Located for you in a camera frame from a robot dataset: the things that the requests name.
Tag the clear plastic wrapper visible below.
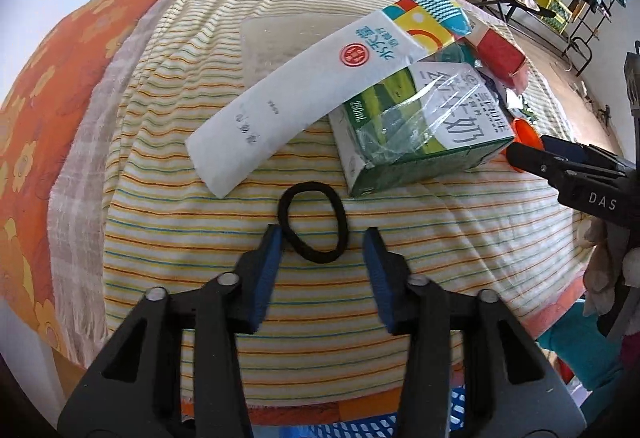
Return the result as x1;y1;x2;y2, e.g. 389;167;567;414
357;42;501;159

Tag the white paper food wrapper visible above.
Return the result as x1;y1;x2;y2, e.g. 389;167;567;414
186;0;473;199

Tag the black hair tie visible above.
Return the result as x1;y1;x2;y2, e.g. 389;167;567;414
278;182;349;265

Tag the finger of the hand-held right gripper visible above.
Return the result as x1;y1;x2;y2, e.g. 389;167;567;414
540;135;628;171
506;144;626;191

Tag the red and white carton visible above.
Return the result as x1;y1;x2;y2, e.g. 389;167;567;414
467;20;532;94

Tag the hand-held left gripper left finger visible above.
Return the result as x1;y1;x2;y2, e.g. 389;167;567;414
57;224;283;438

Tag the yellow striped blanket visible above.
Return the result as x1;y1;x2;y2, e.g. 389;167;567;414
102;0;586;406

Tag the beige plaid blanket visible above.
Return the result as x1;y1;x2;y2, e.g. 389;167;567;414
50;0;416;364

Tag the yellow plastic crate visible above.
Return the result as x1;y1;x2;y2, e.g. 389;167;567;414
535;0;573;28

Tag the green milk carton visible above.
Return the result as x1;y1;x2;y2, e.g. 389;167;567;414
327;62;516;197

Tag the blue plastic basket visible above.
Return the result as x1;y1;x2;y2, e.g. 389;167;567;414
270;383;471;438

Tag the person's right hand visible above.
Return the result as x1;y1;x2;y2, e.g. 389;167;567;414
582;218;628;313

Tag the black clothes rack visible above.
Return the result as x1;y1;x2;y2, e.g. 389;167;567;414
565;0;628;68

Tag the person's right forearm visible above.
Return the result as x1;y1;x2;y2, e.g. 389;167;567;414
537;305;626;386

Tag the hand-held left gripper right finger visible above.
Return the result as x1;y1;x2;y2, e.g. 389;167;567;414
362;227;586;438

